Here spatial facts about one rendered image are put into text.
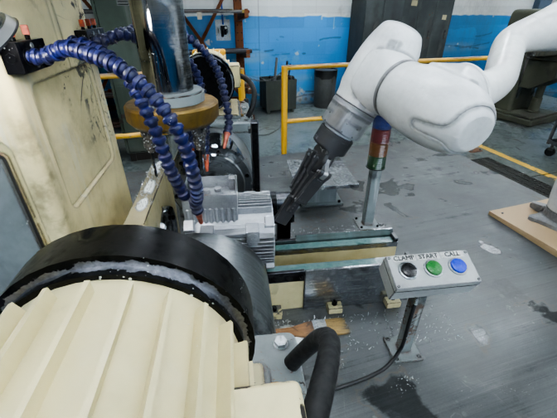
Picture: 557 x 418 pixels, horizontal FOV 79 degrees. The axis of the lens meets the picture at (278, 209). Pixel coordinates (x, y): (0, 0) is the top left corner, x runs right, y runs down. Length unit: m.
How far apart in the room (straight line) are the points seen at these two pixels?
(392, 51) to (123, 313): 0.57
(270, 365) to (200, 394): 0.23
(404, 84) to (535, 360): 0.72
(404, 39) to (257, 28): 5.31
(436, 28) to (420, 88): 6.29
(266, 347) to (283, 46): 5.79
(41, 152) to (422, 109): 0.58
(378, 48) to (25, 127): 0.57
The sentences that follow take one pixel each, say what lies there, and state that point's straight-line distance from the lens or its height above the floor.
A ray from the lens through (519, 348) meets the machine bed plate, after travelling 1.04.
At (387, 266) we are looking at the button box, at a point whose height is 1.07.
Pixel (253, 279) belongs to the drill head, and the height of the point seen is 1.12.
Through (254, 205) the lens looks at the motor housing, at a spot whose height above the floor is 1.10.
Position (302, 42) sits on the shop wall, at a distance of 6.16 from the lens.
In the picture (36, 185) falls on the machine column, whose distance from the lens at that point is 0.66.
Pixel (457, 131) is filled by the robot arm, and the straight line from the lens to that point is 0.53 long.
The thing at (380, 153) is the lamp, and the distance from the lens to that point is 1.15.
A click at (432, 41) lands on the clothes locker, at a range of 6.84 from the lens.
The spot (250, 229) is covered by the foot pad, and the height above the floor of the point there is 1.07.
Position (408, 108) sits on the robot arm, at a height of 1.37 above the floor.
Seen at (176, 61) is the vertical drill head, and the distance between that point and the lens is 0.68.
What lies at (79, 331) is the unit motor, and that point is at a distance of 0.21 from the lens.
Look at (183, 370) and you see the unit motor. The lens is 0.20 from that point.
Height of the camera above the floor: 1.50
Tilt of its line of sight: 31 degrees down
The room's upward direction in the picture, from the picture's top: straight up
